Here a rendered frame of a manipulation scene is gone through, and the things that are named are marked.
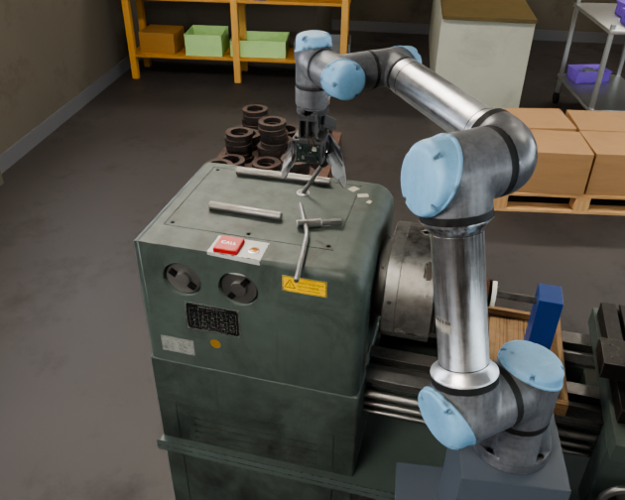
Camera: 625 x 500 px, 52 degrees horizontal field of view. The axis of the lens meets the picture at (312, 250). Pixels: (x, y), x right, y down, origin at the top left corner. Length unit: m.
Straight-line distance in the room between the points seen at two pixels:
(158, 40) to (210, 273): 5.20
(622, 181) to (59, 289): 3.48
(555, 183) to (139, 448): 2.99
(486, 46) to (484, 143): 4.96
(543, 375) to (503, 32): 4.93
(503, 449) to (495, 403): 0.17
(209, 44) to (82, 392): 4.18
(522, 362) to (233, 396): 0.92
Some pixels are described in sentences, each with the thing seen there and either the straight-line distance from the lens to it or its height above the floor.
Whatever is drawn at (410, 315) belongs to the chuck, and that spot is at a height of 1.08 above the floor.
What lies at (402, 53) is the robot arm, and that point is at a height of 1.74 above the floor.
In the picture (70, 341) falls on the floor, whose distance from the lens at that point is 3.35.
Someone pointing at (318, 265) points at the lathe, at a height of 1.26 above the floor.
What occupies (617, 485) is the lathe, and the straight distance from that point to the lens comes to 1.86.
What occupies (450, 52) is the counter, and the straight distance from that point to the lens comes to 5.93.
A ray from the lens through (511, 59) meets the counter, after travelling 6.00.
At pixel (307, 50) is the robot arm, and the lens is 1.34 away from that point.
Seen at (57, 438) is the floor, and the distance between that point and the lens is 2.92.
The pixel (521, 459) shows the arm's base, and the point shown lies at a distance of 1.30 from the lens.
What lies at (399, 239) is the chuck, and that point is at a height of 1.23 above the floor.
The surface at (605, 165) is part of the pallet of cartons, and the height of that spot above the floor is 0.36.
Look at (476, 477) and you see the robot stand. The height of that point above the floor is 1.10.
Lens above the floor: 2.11
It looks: 34 degrees down
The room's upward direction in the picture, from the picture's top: 1 degrees clockwise
